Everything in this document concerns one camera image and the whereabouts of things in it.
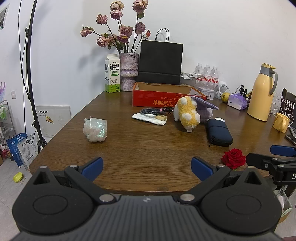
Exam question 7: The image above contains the red cardboard box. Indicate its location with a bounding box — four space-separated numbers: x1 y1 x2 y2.
132 82 208 107

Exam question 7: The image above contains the black lamp stand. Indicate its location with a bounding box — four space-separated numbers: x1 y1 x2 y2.
24 0 48 153

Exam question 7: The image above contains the grey braided cable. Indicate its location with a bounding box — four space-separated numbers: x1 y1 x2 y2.
140 107 175 116

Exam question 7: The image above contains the white green milk carton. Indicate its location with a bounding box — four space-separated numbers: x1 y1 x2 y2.
104 54 121 93

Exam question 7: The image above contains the dried pink rose bouquet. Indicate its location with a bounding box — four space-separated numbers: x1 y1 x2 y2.
80 0 152 54

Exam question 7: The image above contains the purple fluffy cloth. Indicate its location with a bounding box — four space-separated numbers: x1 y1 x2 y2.
196 108 214 123

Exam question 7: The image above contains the dark wooden chair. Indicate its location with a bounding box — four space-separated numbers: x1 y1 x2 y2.
281 88 296 130

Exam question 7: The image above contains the crumpled iridescent plastic bag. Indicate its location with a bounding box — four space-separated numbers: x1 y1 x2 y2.
83 117 108 142

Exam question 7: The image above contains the red rose flower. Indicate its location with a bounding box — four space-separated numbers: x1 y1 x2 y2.
220 149 246 171

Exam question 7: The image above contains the yellow thermos jug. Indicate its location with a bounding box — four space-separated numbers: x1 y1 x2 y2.
247 63 278 121

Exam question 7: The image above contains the clear seed container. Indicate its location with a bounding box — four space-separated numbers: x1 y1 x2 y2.
180 79 197 88

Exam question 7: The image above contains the white printed bag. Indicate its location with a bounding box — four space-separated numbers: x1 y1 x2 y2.
17 137 40 169

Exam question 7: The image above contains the printed tin box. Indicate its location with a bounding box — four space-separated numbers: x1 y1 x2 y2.
198 87 216 100

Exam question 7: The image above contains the white cloth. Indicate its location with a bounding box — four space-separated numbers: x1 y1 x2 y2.
132 112 167 126

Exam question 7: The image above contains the white charging cable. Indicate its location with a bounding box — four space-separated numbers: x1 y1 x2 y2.
270 93 292 116

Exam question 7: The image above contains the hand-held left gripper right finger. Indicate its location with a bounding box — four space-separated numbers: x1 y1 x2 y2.
177 156 264 205

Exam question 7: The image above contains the wall poster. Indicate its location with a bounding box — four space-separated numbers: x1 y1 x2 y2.
0 5 10 30

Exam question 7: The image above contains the yellow white plush toy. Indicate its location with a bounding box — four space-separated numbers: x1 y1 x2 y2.
173 96 201 133

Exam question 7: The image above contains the yellow mug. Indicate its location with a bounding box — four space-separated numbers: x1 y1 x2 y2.
272 112 291 133

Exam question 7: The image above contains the small white fan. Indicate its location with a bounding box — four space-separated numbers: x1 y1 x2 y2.
216 81 229 99

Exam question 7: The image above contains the metal storage rack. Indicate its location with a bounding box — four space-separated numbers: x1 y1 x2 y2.
0 100 14 161

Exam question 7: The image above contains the purple white vase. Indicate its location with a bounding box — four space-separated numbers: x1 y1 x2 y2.
119 53 139 91

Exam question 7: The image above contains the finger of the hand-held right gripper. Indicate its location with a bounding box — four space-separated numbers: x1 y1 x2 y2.
246 152 287 173
270 145 296 158

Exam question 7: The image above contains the blue white bag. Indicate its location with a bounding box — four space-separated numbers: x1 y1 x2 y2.
6 133 28 168

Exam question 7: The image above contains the grey notebook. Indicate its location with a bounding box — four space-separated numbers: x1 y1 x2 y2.
285 126 296 146

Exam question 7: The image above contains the clear water bottle red label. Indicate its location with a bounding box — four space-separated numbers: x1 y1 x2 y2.
202 64 212 90
209 66 220 93
194 62 204 87

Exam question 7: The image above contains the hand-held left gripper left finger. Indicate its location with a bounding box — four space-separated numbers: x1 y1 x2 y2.
32 157 117 204

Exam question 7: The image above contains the dark blue zip case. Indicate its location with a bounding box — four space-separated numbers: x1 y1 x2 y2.
205 119 233 147

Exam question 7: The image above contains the trash bin with plastic liner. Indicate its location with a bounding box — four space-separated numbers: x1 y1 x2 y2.
273 189 293 224

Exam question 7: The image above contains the purple tissue pack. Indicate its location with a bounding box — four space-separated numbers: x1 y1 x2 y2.
227 93 249 110

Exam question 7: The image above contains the flat white box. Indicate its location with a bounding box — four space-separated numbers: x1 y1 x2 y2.
180 72 205 80

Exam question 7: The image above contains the black paper bag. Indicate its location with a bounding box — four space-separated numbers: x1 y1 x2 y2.
137 28 184 86

